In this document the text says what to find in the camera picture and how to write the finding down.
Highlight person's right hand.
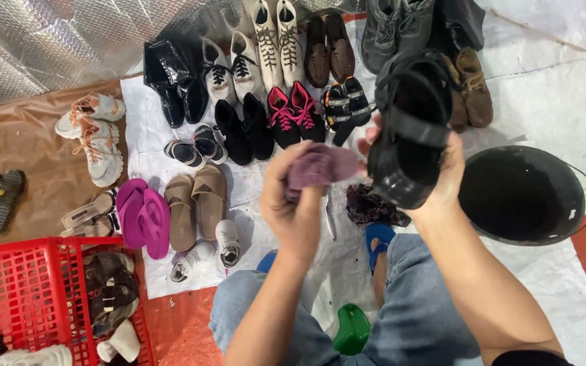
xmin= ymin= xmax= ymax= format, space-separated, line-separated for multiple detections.
xmin=356 ymin=114 xmax=467 ymax=217

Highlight person's left hand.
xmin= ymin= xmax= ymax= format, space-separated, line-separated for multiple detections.
xmin=259 ymin=141 xmax=325 ymax=256

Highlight black strappy sandal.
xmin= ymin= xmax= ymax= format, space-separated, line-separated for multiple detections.
xmin=367 ymin=50 xmax=465 ymax=210

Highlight black suede shoe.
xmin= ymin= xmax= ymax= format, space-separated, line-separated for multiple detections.
xmin=241 ymin=92 xmax=276 ymax=162
xmin=214 ymin=99 xmax=254 ymax=167

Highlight black pink-laced sneaker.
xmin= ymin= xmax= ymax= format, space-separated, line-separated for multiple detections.
xmin=290 ymin=81 xmax=327 ymax=143
xmin=266 ymin=86 xmax=302 ymax=150

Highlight small metal knife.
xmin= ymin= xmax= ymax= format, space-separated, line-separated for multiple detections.
xmin=325 ymin=195 xmax=337 ymax=241

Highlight navy white child sandal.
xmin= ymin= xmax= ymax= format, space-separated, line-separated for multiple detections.
xmin=192 ymin=123 xmax=229 ymax=165
xmin=163 ymin=139 xmax=207 ymax=170

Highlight tan slide sandal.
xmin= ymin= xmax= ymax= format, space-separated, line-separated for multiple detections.
xmin=191 ymin=164 xmax=228 ymax=241
xmin=164 ymin=173 xmax=197 ymax=253

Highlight black orange child sandal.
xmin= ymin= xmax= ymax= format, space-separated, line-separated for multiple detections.
xmin=321 ymin=83 xmax=353 ymax=134
xmin=342 ymin=76 xmax=373 ymax=127

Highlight small white child sneaker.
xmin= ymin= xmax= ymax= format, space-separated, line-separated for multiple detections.
xmin=169 ymin=241 xmax=216 ymax=284
xmin=215 ymin=219 xmax=242 ymax=269

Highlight blue rubber slipper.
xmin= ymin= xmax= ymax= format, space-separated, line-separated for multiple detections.
xmin=256 ymin=248 xmax=279 ymax=274
xmin=365 ymin=222 xmax=397 ymax=276

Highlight dark patterned rag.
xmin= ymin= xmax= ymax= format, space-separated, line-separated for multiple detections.
xmin=345 ymin=183 xmax=412 ymax=228

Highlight white black-laced sneaker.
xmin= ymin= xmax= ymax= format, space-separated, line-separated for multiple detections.
xmin=201 ymin=38 xmax=238 ymax=108
xmin=230 ymin=31 xmax=266 ymax=103

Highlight black patent boot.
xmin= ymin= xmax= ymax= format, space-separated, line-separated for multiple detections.
xmin=143 ymin=40 xmax=186 ymax=129
xmin=170 ymin=38 xmax=210 ymax=126

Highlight brown woven loafer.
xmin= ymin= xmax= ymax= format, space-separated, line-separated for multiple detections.
xmin=304 ymin=15 xmax=332 ymax=89
xmin=325 ymin=12 xmax=356 ymax=84

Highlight cream high-top boot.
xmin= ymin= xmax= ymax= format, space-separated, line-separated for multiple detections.
xmin=276 ymin=0 xmax=306 ymax=88
xmin=251 ymin=0 xmax=285 ymax=93

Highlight magenta flip-flop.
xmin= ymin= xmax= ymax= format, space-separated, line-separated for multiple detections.
xmin=115 ymin=177 xmax=149 ymax=250
xmin=137 ymin=188 xmax=172 ymax=260

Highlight person's right foot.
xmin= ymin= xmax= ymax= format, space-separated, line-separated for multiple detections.
xmin=371 ymin=238 xmax=390 ymax=309

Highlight grey hiking shoe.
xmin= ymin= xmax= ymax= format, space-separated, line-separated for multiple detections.
xmin=360 ymin=0 xmax=404 ymax=75
xmin=397 ymin=0 xmax=435 ymax=56

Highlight green plastic stool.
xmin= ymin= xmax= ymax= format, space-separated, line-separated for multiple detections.
xmin=332 ymin=303 xmax=372 ymax=357

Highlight white orange laced sneaker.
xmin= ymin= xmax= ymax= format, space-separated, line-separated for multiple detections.
xmin=54 ymin=92 xmax=127 ymax=140
xmin=72 ymin=119 xmax=125 ymax=188

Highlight brown suede shoe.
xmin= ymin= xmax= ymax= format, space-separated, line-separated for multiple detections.
xmin=454 ymin=47 xmax=494 ymax=129
xmin=437 ymin=53 xmax=470 ymax=134

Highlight person's blue jeans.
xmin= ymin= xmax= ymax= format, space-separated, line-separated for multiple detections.
xmin=209 ymin=233 xmax=485 ymax=366

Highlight dark brown sandals heap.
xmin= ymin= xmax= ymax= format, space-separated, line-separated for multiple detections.
xmin=83 ymin=251 xmax=140 ymax=337

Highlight white folded shoe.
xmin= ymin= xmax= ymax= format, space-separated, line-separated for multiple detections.
xmin=97 ymin=319 xmax=141 ymax=365

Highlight black plastic basin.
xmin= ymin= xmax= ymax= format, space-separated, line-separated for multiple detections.
xmin=458 ymin=145 xmax=586 ymax=248

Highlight brown plastic sheet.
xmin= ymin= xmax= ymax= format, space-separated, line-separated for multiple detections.
xmin=0 ymin=78 xmax=132 ymax=307

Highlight silver bubble foil sheet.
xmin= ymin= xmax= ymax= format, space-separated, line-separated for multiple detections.
xmin=0 ymin=0 xmax=366 ymax=110

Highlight white woven tarp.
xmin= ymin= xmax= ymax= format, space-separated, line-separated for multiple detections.
xmin=120 ymin=0 xmax=586 ymax=366

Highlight black yellow-logo sandal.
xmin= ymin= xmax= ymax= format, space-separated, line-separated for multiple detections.
xmin=0 ymin=169 xmax=25 ymax=236

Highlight red plastic basket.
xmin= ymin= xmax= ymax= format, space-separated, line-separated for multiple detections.
xmin=0 ymin=236 xmax=155 ymax=366

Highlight white chunky sneaker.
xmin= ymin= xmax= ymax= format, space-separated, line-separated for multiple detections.
xmin=0 ymin=344 xmax=73 ymax=366

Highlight person's black sleeve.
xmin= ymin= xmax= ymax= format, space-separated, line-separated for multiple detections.
xmin=491 ymin=349 xmax=577 ymax=366

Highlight beige strappy sandal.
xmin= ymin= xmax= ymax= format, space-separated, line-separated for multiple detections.
xmin=60 ymin=213 xmax=121 ymax=239
xmin=61 ymin=187 xmax=120 ymax=230

